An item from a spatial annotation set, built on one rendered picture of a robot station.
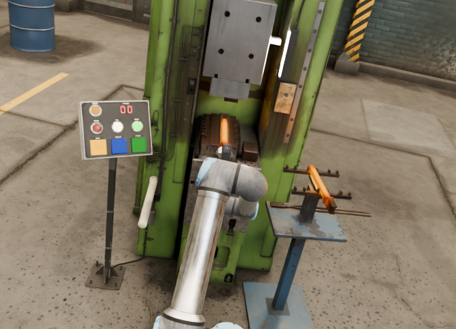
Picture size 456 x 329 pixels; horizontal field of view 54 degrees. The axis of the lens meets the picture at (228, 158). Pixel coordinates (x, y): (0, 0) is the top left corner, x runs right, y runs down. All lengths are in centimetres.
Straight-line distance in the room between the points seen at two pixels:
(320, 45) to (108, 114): 114
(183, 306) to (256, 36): 130
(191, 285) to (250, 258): 153
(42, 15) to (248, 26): 467
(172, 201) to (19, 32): 436
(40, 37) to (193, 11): 449
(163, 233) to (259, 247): 64
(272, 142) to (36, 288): 163
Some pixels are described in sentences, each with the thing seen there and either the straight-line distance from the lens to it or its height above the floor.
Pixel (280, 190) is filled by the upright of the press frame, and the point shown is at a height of 66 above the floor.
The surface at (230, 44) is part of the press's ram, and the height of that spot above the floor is 155.
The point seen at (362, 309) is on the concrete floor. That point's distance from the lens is 323.
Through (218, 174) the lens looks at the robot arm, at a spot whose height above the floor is 128.
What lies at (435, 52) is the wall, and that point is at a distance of 854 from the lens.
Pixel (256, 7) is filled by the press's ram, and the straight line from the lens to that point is 223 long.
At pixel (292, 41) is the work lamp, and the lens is 239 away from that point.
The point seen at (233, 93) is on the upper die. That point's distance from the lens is 234.
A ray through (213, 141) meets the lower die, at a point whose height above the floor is 99.
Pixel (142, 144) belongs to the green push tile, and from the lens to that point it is 233.
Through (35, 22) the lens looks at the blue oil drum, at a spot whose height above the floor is 40.
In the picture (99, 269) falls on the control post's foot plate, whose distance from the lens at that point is 298.
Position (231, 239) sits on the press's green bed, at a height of 40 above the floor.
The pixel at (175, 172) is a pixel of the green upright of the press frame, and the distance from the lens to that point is 274.
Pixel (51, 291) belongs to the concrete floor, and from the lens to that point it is 296.
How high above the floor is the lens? 212
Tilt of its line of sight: 29 degrees down
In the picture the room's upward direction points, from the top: 11 degrees clockwise
